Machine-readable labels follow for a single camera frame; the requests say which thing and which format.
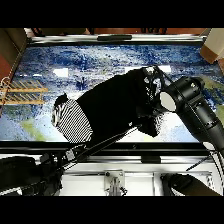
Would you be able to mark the black white striped garment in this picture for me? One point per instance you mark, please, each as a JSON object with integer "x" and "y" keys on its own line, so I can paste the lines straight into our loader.
{"x": 75, "y": 121}

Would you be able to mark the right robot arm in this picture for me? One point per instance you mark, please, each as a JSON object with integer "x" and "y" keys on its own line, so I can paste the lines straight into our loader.
{"x": 196, "y": 106}

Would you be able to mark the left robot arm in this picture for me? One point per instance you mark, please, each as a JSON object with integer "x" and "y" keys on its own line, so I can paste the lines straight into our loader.
{"x": 20, "y": 173}

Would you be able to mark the cardboard box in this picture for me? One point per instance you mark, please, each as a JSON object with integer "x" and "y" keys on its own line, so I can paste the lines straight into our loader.
{"x": 213, "y": 43}

